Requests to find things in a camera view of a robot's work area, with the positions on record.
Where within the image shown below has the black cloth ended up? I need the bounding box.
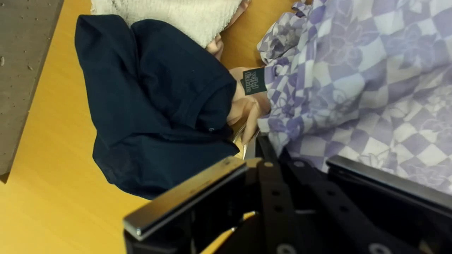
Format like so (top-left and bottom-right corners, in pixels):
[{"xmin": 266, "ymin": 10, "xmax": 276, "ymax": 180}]
[{"xmin": 74, "ymin": 12, "xmax": 242, "ymax": 199}]

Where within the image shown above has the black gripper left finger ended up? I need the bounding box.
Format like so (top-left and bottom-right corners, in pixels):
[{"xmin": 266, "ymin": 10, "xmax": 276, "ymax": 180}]
[{"xmin": 123, "ymin": 135, "xmax": 303, "ymax": 254}]

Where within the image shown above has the pink cloth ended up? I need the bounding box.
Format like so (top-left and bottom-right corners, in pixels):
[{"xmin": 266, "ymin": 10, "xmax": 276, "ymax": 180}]
[{"xmin": 205, "ymin": 0, "xmax": 274, "ymax": 148}]

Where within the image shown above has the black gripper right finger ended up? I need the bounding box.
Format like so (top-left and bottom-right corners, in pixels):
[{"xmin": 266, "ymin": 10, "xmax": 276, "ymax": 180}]
[{"xmin": 281, "ymin": 154, "xmax": 452, "ymax": 254}]

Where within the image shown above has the purple checkered cloth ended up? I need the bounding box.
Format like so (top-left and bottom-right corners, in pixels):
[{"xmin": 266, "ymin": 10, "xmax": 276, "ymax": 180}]
[{"xmin": 256, "ymin": 0, "xmax": 452, "ymax": 196}]

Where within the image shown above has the beige cloth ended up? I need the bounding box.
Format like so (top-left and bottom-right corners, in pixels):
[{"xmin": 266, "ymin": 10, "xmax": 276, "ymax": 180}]
[{"xmin": 89, "ymin": 0, "xmax": 246, "ymax": 48}]

